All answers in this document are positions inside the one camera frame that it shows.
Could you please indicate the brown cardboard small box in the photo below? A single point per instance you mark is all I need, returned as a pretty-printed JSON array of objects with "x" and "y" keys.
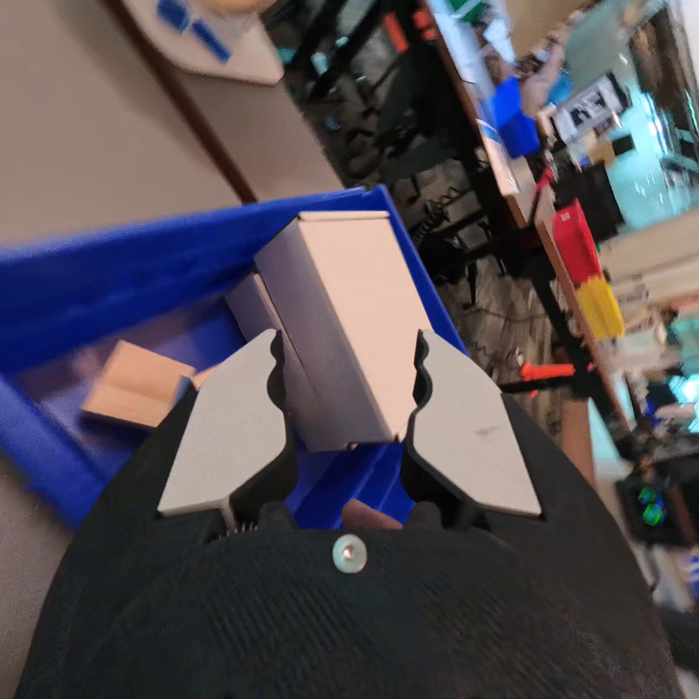
[{"x": 136, "y": 382}]

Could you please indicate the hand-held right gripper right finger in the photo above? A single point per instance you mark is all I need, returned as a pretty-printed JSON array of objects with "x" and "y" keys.
[{"x": 475, "y": 437}]

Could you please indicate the large blue plastic bin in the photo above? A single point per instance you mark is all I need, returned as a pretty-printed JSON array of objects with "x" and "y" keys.
[{"x": 109, "y": 262}]

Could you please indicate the blue plastic clip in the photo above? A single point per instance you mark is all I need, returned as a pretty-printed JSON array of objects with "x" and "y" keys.
[
  {"x": 173, "y": 15},
  {"x": 212, "y": 41}
]

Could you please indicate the red stacking bin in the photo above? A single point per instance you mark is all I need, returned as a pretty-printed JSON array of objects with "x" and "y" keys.
[{"x": 576, "y": 240}]

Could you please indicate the white cardboard box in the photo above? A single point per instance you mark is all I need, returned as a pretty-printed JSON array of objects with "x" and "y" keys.
[
  {"x": 355, "y": 306},
  {"x": 256, "y": 311}
]

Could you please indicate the white mounting plate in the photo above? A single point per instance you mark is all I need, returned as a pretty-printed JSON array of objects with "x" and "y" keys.
[{"x": 245, "y": 60}]

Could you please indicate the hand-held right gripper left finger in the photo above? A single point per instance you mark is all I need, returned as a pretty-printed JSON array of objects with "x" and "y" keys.
[{"x": 229, "y": 437}]

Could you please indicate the small blue bin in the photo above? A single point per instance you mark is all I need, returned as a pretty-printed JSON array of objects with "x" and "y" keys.
[{"x": 516, "y": 120}]

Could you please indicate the person's right hand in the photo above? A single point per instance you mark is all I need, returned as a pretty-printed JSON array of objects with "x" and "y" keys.
[{"x": 371, "y": 516}]

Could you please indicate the orange clamp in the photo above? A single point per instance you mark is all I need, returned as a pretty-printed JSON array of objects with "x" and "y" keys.
[{"x": 546, "y": 371}]

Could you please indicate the black device green lights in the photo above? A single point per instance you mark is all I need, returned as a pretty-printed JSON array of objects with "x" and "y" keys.
[{"x": 650, "y": 508}]

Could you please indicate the yellow stacking bin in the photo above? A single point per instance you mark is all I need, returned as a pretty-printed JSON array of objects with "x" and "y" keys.
[{"x": 600, "y": 308}]

